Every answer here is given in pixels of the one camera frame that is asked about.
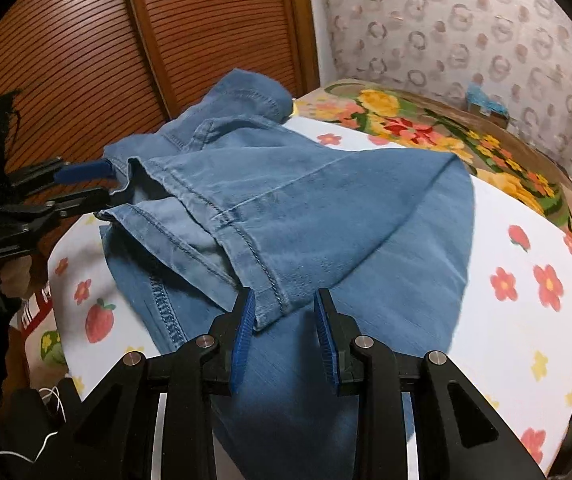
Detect patterned sheer curtain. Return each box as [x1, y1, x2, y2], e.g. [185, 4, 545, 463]
[323, 0, 572, 174]

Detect blue denim jeans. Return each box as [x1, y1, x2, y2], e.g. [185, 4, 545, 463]
[102, 70, 474, 479]

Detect blue item on box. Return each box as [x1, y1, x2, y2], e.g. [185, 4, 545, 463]
[465, 84, 510, 129]

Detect white cable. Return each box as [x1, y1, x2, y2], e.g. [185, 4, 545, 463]
[0, 384, 68, 463]

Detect floral beige blanket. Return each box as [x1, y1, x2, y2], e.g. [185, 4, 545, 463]
[295, 79, 572, 248]

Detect white strawberry flower sheet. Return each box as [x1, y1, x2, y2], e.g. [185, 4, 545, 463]
[45, 114, 572, 474]

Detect brown louvered wardrobe door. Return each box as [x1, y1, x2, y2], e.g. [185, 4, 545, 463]
[0, 0, 322, 212]

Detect person's left hand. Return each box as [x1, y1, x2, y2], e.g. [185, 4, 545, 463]
[0, 256, 32, 298]

